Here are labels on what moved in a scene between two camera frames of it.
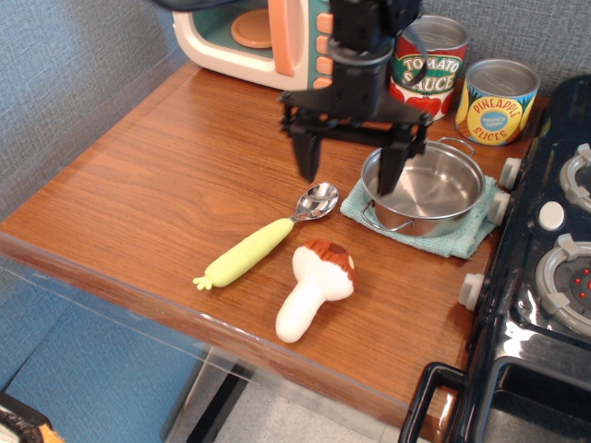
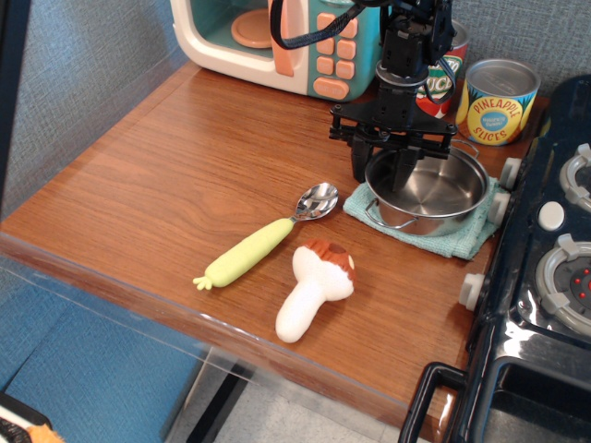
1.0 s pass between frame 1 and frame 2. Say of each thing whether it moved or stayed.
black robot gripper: moved
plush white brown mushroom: stayed
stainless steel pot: stayed
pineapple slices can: stayed
